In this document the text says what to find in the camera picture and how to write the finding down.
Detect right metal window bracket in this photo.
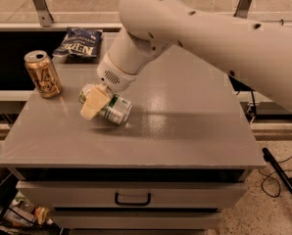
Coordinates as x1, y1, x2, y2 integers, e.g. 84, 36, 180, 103
234, 0, 253, 19

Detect grey drawer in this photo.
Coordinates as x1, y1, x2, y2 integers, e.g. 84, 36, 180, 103
52, 211, 221, 230
17, 181, 247, 209

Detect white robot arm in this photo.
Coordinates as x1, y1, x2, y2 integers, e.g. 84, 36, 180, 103
97, 0, 292, 113

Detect metal window bracket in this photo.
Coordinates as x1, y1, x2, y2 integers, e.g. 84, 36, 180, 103
32, 0, 53, 27
234, 0, 253, 19

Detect grey lower drawer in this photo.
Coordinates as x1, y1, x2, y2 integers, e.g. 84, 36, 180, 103
52, 211, 221, 230

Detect black pole on floor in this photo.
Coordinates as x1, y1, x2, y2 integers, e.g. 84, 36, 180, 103
263, 148, 292, 195

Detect snack packages under table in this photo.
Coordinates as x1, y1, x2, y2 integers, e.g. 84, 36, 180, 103
3, 192, 53, 227

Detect left metal window bracket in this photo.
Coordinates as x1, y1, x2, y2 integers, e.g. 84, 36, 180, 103
32, 0, 53, 27

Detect black drawer handle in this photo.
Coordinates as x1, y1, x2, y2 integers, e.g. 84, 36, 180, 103
114, 193, 152, 207

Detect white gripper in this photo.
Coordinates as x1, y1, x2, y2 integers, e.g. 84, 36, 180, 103
79, 54, 136, 119

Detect gold LaCroix can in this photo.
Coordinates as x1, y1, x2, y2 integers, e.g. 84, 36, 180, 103
24, 50, 62, 98

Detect grey upper drawer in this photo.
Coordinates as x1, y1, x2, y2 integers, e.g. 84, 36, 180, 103
17, 181, 247, 209

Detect blue chip bag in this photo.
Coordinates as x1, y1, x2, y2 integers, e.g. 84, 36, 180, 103
53, 27, 102, 58

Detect green white 7up can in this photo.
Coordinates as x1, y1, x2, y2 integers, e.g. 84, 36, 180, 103
77, 83, 133, 125

